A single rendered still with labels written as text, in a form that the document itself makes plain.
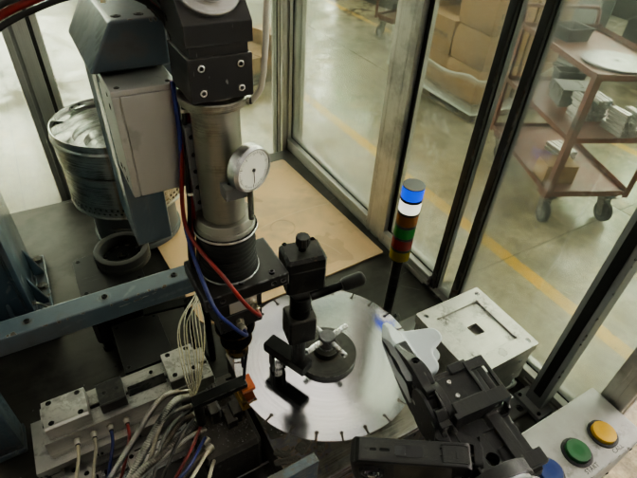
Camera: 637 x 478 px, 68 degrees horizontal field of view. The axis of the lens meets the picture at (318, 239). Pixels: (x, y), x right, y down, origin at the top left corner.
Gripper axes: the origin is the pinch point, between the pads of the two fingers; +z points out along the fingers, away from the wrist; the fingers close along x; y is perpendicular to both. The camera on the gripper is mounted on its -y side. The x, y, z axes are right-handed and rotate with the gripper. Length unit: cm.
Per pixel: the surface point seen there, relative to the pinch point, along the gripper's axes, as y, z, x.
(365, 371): 1.7, 11.5, -27.0
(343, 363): -1.5, 13.6, -25.4
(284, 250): -7.4, 14.0, 5.2
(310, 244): -3.8, 14.2, 4.6
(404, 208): 21.3, 34.4, -14.0
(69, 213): -56, 104, -38
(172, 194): -23, 80, -26
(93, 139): -38, 95, -12
